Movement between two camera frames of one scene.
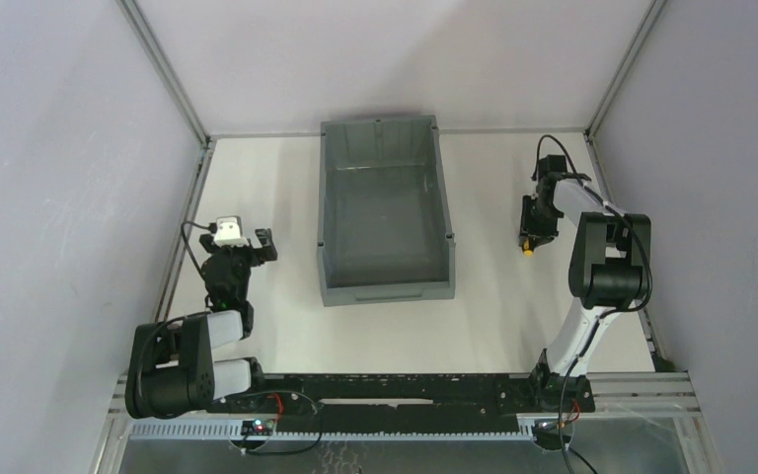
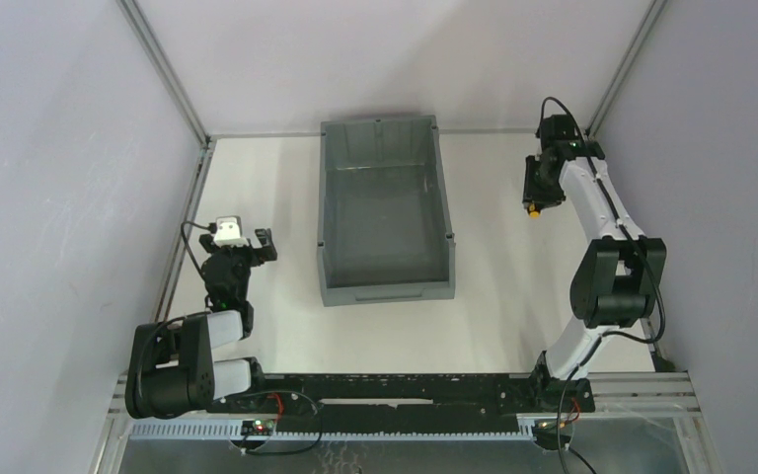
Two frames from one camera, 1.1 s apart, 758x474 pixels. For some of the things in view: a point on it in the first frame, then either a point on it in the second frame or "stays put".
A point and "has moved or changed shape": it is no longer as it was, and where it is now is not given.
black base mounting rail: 399,403 stays put
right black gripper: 532,218 to 531,197
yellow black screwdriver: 527,252 has moved or changed shape
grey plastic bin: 383,222 stays put
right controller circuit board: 546,434 stays put
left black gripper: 236,252 stays put
